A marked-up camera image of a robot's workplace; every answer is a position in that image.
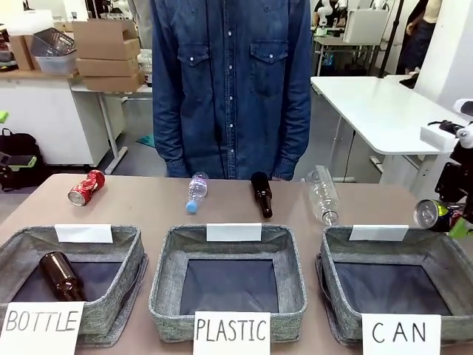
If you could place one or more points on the person left forearm denim sleeve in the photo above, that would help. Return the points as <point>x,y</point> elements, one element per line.
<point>295,140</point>

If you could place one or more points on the white desk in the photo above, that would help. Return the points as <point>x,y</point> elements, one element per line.
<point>377,111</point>

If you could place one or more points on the small cardboard box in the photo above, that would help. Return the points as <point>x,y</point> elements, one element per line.
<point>22,51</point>

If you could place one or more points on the clear empty plastic bottle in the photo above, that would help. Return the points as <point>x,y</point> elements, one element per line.
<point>323,196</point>

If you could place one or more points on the grey fabric basket can sign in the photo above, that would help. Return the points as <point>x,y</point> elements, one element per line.
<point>458,281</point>

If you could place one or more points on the black tripod pole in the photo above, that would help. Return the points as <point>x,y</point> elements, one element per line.
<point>392,37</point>

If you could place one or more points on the blank white card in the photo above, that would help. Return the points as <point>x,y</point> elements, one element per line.
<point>377,233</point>
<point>84,233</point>
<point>234,232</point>

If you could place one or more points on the person right forearm denim sleeve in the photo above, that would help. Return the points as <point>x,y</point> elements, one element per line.
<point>168,140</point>

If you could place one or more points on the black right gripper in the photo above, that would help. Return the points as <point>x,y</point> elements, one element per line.
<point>460,181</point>

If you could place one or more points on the background person dark clothes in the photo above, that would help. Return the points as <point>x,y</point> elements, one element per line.
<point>421,37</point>

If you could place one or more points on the paper sign reading plastic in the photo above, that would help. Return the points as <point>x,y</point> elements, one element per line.
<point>231,333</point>

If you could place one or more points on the translucent plastic bin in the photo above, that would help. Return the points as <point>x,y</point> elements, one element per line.
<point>55,63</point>

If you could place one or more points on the grey fabric basket plastic sign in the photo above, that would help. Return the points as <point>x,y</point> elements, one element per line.
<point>168,281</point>

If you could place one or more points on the black backpack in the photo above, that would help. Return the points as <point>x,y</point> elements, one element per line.
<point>20,142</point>

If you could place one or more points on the white square box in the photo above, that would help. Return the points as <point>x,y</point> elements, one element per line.
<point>364,26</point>

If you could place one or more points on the white table with metal legs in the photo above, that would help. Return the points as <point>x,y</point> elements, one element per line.
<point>44,107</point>

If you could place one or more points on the person torso denim shirt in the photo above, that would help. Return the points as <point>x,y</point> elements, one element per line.
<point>231,92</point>

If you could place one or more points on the white foam block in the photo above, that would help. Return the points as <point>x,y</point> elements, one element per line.
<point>436,137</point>

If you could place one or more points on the large open cardboard box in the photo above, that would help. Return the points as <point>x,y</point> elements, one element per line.
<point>103,38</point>

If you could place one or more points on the yellow green drink can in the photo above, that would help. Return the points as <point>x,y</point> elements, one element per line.
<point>428,216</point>

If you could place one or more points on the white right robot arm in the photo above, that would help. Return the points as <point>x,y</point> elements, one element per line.
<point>466,135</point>

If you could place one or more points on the wide brown glass bottle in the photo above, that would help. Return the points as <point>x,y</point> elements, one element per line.
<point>61,275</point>

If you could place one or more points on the flat cardboard box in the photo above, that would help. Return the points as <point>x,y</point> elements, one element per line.
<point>107,66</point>
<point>112,82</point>

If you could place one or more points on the blue cap water bottle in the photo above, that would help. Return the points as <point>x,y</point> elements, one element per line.
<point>197,192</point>

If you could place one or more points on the slim dark brown glass bottle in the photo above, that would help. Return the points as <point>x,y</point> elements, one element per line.
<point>261,194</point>

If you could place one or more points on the paper sign reading bottle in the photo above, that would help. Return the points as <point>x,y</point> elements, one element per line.
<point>40,329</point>

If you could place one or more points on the grey fabric basket bottle sign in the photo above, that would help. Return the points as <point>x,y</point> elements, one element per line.
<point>111,307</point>

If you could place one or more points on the paper sign reading can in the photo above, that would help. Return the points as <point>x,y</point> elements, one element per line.
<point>401,333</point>

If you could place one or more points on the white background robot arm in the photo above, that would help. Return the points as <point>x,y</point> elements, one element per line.
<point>327,11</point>

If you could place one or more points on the grey background table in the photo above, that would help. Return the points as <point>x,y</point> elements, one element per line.
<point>343,46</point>

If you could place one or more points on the grey plastic mesh basket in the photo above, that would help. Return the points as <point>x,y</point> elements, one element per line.
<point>53,42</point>

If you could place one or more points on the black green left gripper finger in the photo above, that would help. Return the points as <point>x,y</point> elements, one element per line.
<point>3,116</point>
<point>18,159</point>

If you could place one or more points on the crushed red soda can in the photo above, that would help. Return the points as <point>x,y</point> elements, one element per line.
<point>85,188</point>

